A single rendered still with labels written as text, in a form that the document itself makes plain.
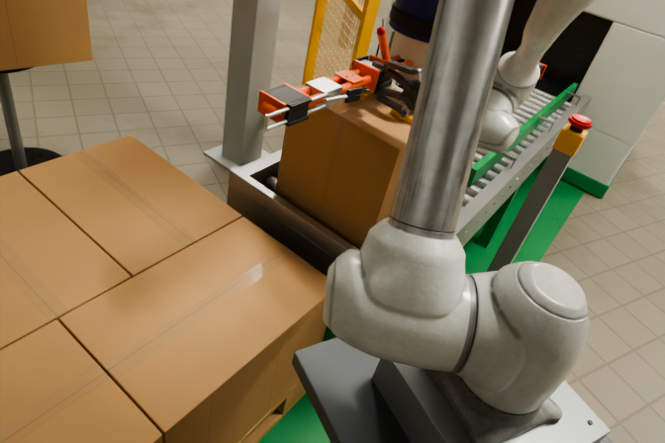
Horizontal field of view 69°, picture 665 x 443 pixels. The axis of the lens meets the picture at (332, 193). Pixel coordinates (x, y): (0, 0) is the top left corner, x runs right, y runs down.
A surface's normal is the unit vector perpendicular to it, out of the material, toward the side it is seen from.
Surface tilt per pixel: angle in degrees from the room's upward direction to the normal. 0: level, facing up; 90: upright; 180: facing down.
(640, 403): 0
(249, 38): 90
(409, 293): 61
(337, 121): 90
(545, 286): 5
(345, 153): 90
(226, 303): 0
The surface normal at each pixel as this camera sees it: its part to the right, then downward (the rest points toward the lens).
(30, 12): 0.67, 0.54
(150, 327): 0.19, -0.79
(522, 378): -0.32, 0.54
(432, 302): 0.13, 0.07
